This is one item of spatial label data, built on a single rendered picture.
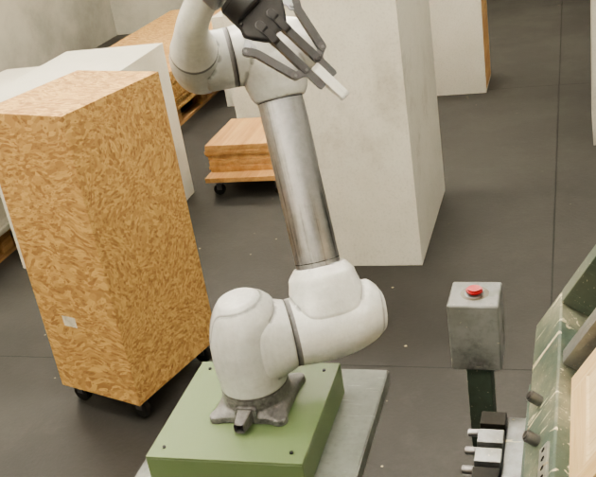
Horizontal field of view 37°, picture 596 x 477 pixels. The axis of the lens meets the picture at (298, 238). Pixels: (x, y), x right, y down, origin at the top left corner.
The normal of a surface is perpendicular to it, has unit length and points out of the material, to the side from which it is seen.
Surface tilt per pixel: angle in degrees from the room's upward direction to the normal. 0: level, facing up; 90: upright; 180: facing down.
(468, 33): 90
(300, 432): 1
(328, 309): 66
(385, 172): 90
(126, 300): 90
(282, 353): 88
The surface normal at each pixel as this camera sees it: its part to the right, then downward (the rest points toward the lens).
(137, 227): 0.84, 0.11
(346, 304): 0.26, -0.08
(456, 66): -0.26, 0.44
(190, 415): -0.17, -0.89
